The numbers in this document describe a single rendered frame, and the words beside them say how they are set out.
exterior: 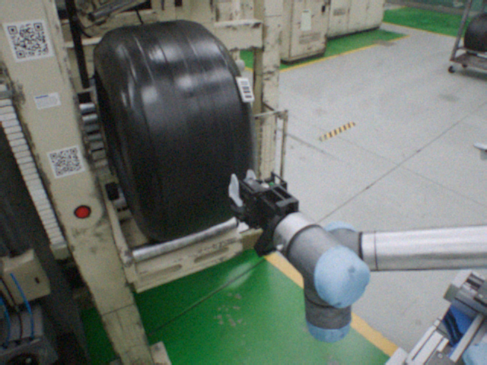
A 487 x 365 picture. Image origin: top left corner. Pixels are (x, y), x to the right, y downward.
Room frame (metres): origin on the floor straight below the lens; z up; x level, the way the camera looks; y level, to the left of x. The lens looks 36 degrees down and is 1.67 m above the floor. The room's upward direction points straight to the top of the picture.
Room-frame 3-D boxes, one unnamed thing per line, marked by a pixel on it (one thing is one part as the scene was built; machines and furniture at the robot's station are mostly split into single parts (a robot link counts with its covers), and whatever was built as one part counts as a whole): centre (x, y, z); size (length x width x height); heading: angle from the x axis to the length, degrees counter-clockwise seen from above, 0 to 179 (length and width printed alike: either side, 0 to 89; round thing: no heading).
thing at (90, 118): (1.15, 0.61, 1.05); 0.20 x 0.15 x 0.30; 118
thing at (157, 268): (0.79, 0.18, 0.83); 0.36 x 0.09 x 0.06; 118
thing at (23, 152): (0.72, 0.52, 1.19); 0.05 x 0.04 x 0.48; 28
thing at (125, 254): (0.84, 0.40, 0.90); 0.40 x 0.03 x 0.10; 28
